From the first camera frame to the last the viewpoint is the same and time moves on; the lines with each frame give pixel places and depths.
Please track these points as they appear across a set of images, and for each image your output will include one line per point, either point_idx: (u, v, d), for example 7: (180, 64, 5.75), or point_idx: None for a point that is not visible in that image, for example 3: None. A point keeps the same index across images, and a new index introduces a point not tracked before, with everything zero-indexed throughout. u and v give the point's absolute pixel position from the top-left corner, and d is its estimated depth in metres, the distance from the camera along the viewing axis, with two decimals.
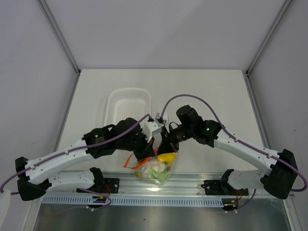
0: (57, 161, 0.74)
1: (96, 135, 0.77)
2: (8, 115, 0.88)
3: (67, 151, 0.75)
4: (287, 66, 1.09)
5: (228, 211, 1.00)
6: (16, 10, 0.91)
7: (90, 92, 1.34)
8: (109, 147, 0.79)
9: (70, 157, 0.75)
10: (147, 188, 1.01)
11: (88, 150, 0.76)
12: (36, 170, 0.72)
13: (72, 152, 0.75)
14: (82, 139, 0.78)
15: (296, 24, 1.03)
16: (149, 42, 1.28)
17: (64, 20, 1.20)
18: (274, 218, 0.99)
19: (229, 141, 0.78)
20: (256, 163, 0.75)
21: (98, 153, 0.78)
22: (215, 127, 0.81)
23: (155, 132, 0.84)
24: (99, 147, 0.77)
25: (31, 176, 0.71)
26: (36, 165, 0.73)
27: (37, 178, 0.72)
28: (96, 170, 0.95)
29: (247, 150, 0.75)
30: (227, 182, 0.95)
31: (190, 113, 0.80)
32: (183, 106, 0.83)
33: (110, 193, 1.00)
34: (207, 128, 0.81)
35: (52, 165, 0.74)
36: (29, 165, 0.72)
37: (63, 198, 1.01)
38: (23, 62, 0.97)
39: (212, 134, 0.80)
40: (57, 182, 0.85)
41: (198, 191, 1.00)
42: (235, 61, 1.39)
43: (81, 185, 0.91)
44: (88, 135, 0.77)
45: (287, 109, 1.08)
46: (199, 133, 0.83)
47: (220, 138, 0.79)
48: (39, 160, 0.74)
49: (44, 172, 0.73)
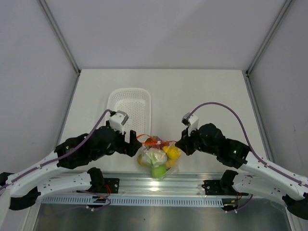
0: (33, 176, 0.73)
1: (68, 147, 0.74)
2: (7, 114, 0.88)
3: (39, 166, 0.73)
4: (286, 66, 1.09)
5: (228, 211, 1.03)
6: (16, 11, 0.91)
7: (90, 93, 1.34)
8: (81, 159, 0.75)
9: (44, 171, 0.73)
10: (147, 188, 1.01)
11: (59, 164, 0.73)
12: (14, 186, 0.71)
13: (46, 166, 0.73)
14: (54, 151, 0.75)
15: (295, 23, 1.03)
16: (148, 42, 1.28)
17: (63, 20, 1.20)
18: (274, 219, 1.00)
19: (259, 167, 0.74)
20: (286, 189, 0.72)
21: (72, 164, 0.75)
22: (242, 148, 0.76)
23: (124, 121, 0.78)
24: (71, 159, 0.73)
25: (10, 192, 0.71)
26: (14, 181, 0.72)
27: (17, 193, 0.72)
28: (94, 171, 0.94)
29: (277, 176, 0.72)
30: (231, 186, 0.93)
31: (215, 134, 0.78)
32: (209, 125, 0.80)
33: (111, 193, 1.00)
34: (234, 150, 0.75)
35: (29, 179, 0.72)
36: (7, 181, 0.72)
37: (62, 198, 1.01)
38: (23, 61, 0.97)
39: (240, 158, 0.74)
40: (46, 189, 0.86)
41: (198, 191, 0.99)
42: (235, 61, 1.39)
43: (76, 188, 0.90)
44: (59, 147, 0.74)
45: (287, 110, 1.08)
46: (224, 155, 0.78)
47: (250, 163, 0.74)
48: (17, 175, 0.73)
49: (22, 186, 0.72)
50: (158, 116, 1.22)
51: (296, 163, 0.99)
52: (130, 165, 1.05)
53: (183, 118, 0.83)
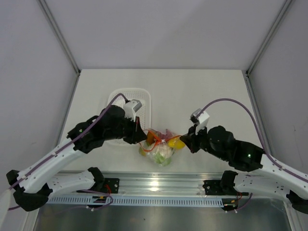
0: (47, 166, 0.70)
1: (81, 130, 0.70)
2: (7, 114, 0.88)
3: (54, 153, 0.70)
4: (286, 66, 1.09)
5: (228, 211, 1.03)
6: (16, 11, 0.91)
7: (90, 92, 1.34)
8: (97, 139, 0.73)
9: (59, 158, 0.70)
10: (147, 188, 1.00)
11: (76, 147, 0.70)
12: (29, 180, 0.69)
13: (60, 153, 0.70)
14: (67, 137, 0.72)
15: (295, 24, 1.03)
16: (149, 42, 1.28)
17: (63, 20, 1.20)
18: (274, 219, 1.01)
19: (274, 170, 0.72)
20: (298, 190, 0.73)
21: (87, 147, 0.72)
22: (254, 151, 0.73)
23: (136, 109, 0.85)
24: (86, 140, 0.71)
25: (26, 186, 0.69)
26: (28, 174, 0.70)
27: (33, 186, 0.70)
28: (94, 169, 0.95)
29: (292, 179, 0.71)
30: (233, 186, 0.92)
31: (228, 138, 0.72)
32: (215, 127, 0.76)
33: (111, 193, 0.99)
34: (248, 154, 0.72)
35: (43, 171, 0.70)
36: (21, 176, 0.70)
37: (62, 198, 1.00)
38: (23, 61, 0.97)
39: (255, 162, 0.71)
40: (57, 186, 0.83)
41: (198, 191, 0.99)
42: (235, 61, 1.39)
43: (82, 185, 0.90)
44: (72, 132, 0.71)
45: (287, 110, 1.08)
46: (237, 160, 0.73)
47: (265, 167, 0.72)
48: (30, 169, 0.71)
49: (38, 179, 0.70)
50: (158, 116, 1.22)
51: (296, 163, 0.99)
52: (130, 165, 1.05)
53: (191, 114, 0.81)
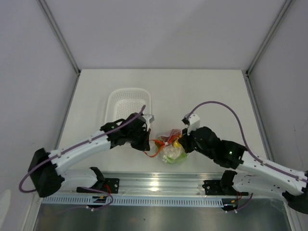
0: (82, 149, 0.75)
1: (113, 126, 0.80)
2: (8, 115, 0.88)
3: (90, 139, 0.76)
4: (286, 66, 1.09)
5: (228, 211, 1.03)
6: (16, 11, 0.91)
7: (90, 92, 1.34)
8: (124, 136, 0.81)
9: (92, 146, 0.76)
10: (147, 188, 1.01)
11: (109, 138, 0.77)
12: (62, 158, 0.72)
13: (95, 140, 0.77)
14: (101, 129, 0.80)
15: (295, 24, 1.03)
16: (149, 42, 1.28)
17: (63, 20, 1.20)
18: (274, 219, 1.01)
19: (256, 165, 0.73)
20: (284, 186, 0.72)
21: (115, 143, 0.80)
22: (237, 148, 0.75)
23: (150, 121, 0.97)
24: (117, 136, 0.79)
25: (58, 163, 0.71)
26: (62, 153, 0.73)
27: (63, 166, 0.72)
28: (95, 170, 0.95)
29: (275, 174, 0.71)
30: (232, 186, 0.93)
31: (210, 137, 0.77)
32: (201, 127, 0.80)
33: (111, 193, 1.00)
34: (229, 151, 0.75)
35: (77, 152, 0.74)
36: (54, 154, 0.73)
37: (63, 198, 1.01)
38: (23, 61, 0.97)
39: (236, 159, 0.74)
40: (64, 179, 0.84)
41: (198, 191, 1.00)
42: (235, 61, 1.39)
43: (85, 181, 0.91)
44: (106, 126, 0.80)
45: (287, 110, 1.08)
46: (221, 156, 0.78)
47: (247, 163, 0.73)
48: (63, 149, 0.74)
49: (70, 159, 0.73)
50: (158, 116, 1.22)
51: (296, 163, 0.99)
52: (130, 165, 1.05)
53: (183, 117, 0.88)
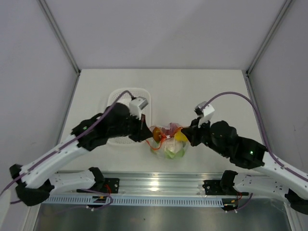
0: (51, 161, 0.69)
1: (85, 127, 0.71)
2: (8, 115, 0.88)
3: (58, 149, 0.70)
4: (286, 66, 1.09)
5: (228, 211, 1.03)
6: (16, 11, 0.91)
7: (90, 92, 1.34)
8: (101, 137, 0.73)
9: (63, 154, 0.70)
10: (147, 188, 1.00)
11: (79, 144, 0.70)
12: (32, 174, 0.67)
13: (64, 148, 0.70)
14: (71, 134, 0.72)
15: (295, 24, 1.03)
16: (149, 42, 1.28)
17: (63, 20, 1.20)
18: (274, 219, 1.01)
19: (275, 168, 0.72)
20: (299, 190, 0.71)
21: (91, 145, 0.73)
22: (257, 148, 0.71)
23: (143, 107, 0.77)
24: (90, 138, 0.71)
25: (28, 182, 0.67)
26: (31, 170, 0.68)
27: (35, 182, 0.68)
28: (94, 168, 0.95)
29: (294, 179, 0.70)
30: (232, 186, 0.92)
31: (230, 134, 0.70)
32: (220, 122, 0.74)
33: (111, 193, 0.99)
34: (250, 151, 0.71)
35: (46, 165, 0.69)
36: (23, 171, 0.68)
37: (62, 198, 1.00)
38: (23, 62, 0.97)
39: (257, 160, 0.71)
40: (59, 183, 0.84)
41: (198, 191, 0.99)
42: (235, 60, 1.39)
43: (82, 185, 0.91)
44: (77, 129, 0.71)
45: (287, 110, 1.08)
46: (238, 155, 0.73)
47: (267, 165, 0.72)
48: (32, 164, 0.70)
49: (40, 174, 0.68)
50: (158, 116, 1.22)
51: (296, 163, 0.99)
52: (131, 165, 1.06)
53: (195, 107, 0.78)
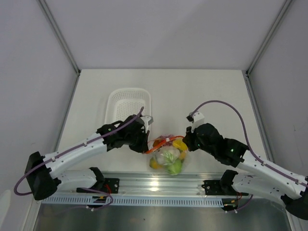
0: (76, 153, 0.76)
1: (109, 129, 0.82)
2: (8, 115, 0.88)
3: (85, 143, 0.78)
4: (286, 66, 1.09)
5: (228, 211, 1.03)
6: (16, 11, 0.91)
7: (90, 92, 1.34)
8: (121, 140, 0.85)
9: (88, 148, 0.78)
10: (147, 188, 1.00)
11: (105, 142, 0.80)
12: (57, 162, 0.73)
13: (90, 144, 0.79)
14: (97, 132, 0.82)
15: (295, 24, 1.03)
16: (149, 42, 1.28)
17: (63, 20, 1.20)
18: (274, 219, 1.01)
19: (256, 165, 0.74)
20: (283, 188, 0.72)
21: (112, 145, 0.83)
22: (239, 147, 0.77)
23: (149, 122, 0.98)
24: (113, 139, 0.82)
25: (52, 168, 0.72)
26: (56, 158, 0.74)
27: (57, 170, 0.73)
28: (94, 168, 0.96)
29: (274, 174, 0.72)
30: (231, 185, 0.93)
31: (211, 134, 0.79)
32: (206, 123, 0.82)
33: (111, 193, 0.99)
34: (231, 148, 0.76)
35: (71, 156, 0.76)
36: (48, 158, 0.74)
37: (62, 198, 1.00)
38: (23, 62, 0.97)
39: (237, 157, 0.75)
40: (65, 179, 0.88)
41: (198, 191, 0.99)
42: (235, 60, 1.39)
43: (84, 182, 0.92)
44: (102, 129, 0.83)
45: (287, 110, 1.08)
46: (222, 153, 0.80)
47: (247, 161, 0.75)
48: (57, 153, 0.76)
49: (65, 162, 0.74)
50: (158, 116, 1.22)
51: (296, 163, 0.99)
52: (131, 165, 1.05)
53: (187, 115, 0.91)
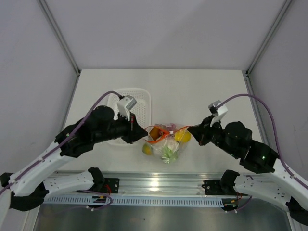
0: (36, 171, 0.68)
1: (68, 134, 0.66)
2: (8, 115, 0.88)
3: (41, 159, 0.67)
4: (287, 66, 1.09)
5: (228, 211, 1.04)
6: (16, 11, 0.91)
7: (90, 92, 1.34)
8: (86, 144, 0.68)
9: (47, 163, 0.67)
10: (147, 188, 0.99)
11: (62, 152, 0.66)
12: (18, 184, 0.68)
13: (48, 158, 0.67)
14: (55, 141, 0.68)
15: (295, 23, 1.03)
16: (149, 42, 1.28)
17: (63, 20, 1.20)
18: (274, 219, 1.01)
19: (285, 176, 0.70)
20: (302, 201, 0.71)
21: (75, 152, 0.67)
22: (270, 155, 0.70)
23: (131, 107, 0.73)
24: (74, 145, 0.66)
25: (15, 191, 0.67)
26: (18, 179, 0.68)
27: (22, 191, 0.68)
28: (93, 169, 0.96)
29: (301, 189, 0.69)
30: (232, 186, 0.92)
31: (246, 136, 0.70)
32: (238, 125, 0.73)
33: (111, 193, 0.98)
34: (263, 157, 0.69)
35: (33, 175, 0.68)
36: (11, 180, 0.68)
37: (61, 198, 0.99)
38: (23, 61, 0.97)
39: (268, 166, 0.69)
40: (55, 187, 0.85)
41: (198, 191, 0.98)
42: (236, 60, 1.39)
43: (79, 186, 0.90)
44: (59, 135, 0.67)
45: (287, 110, 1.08)
46: (250, 158, 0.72)
47: (277, 172, 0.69)
48: (19, 173, 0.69)
49: (28, 183, 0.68)
50: (157, 116, 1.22)
51: (296, 163, 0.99)
52: (131, 165, 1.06)
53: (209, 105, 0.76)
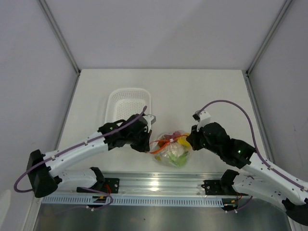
0: (77, 151, 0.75)
1: (111, 128, 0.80)
2: (8, 115, 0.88)
3: (85, 142, 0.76)
4: (287, 66, 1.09)
5: (228, 211, 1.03)
6: (16, 12, 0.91)
7: (90, 92, 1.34)
8: (123, 139, 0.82)
9: (89, 147, 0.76)
10: (147, 188, 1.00)
11: (106, 140, 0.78)
12: (56, 161, 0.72)
13: (91, 142, 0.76)
14: (98, 131, 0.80)
15: (295, 23, 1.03)
16: (149, 42, 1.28)
17: (63, 20, 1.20)
18: (274, 219, 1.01)
19: (262, 168, 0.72)
20: (287, 193, 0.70)
21: (113, 145, 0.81)
22: (246, 148, 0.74)
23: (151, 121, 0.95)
24: (114, 138, 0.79)
25: (52, 166, 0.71)
26: (57, 156, 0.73)
27: (57, 168, 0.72)
28: (95, 169, 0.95)
29: (282, 180, 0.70)
30: (231, 184, 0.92)
31: (218, 133, 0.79)
32: (215, 125, 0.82)
33: (111, 193, 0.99)
34: (238, 149, 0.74)
35: (73, 154, 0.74)
36: (48, 156, 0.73)
37: (62, 198, 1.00)
38: (23, 61, 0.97)
39: (244, 158, 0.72)
40: (66, 178, 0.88)
41: (198, 191, 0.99)
42: (235, 60, 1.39)
43: (85, 182, 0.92)
44: (103, 127, 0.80)
45: (287, 110, 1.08)
46: (227, 154, 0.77)
47: (253, 164, 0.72)
48: (58, 151, 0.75)
49: (65, 162, 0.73)
50: (158, 116, 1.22)
51: (296, 163, 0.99)
52: (131, 165, 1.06)
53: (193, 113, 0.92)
